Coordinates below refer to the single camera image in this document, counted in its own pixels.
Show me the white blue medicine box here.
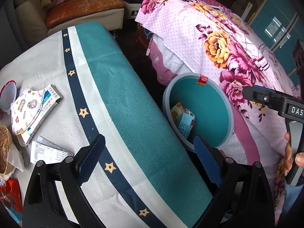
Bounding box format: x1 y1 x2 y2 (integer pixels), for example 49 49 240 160
17 84 63 147

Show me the cartoon print face mask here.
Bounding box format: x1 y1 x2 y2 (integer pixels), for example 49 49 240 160
11 88 45 135

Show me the person's right hand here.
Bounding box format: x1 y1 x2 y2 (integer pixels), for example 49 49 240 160
284 132 304 175

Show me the beige and orange sofa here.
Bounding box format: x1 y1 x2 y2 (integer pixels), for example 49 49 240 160
13 0 125 47

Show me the teal round trash bin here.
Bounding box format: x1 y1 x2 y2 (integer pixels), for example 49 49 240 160
162 73 234 152

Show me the folded paper leaflet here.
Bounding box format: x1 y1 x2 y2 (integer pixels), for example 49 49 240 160
30 136 74 164

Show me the teal and white table cloth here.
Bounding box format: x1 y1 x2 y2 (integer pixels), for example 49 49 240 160
1 22 212 227

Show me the teal glass cabinet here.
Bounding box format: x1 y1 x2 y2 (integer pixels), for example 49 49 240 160
250 0 303 86

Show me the pink floral bed sheet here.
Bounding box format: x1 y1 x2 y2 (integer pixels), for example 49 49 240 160
136 0 300 221

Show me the blue carton in bin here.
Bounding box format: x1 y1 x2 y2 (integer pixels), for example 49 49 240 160
177 112 195 138

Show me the orange oreo wrapper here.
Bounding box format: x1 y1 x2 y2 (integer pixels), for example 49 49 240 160
0 179 23 213

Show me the yellow snack bag in bin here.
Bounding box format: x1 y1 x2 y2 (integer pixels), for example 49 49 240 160
170 102 191 124

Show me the white tissue paper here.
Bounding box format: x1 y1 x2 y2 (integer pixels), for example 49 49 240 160
7 143 25 172

